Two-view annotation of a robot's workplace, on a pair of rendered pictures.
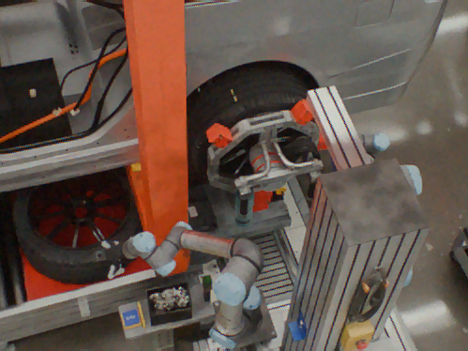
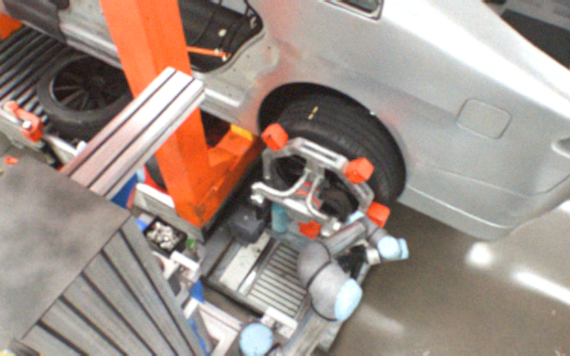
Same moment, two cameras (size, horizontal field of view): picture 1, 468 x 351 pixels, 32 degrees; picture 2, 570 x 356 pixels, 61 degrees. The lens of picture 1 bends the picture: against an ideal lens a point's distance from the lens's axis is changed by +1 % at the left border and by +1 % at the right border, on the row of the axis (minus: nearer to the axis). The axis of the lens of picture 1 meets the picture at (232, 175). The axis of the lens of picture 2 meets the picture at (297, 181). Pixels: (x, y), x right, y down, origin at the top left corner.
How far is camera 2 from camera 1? 204 cm
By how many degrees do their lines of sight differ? 25
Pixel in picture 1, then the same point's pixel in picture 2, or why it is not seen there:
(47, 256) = not seen: hidden behind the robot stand
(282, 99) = (347, 145)
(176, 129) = (146, 65)
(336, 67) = (426, 155)
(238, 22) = (329, 34)
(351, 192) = (19, 203)
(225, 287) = not seen: hidden behind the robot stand
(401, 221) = (4, 294)
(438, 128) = (545, 303)
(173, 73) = not seen: outside the picture
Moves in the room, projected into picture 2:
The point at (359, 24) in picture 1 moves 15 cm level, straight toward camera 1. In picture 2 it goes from (463, 123) to (430, 138)
